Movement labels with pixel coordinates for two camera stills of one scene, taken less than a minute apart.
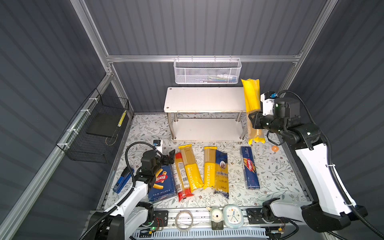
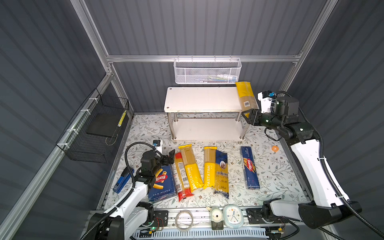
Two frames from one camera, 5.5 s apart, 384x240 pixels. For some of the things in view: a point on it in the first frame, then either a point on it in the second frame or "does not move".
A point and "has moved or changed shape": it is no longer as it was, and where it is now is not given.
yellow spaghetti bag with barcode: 251,87 has moved or changed shape
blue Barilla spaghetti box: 251,178 does not move
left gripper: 170,160 does not move
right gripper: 254,119 does not move
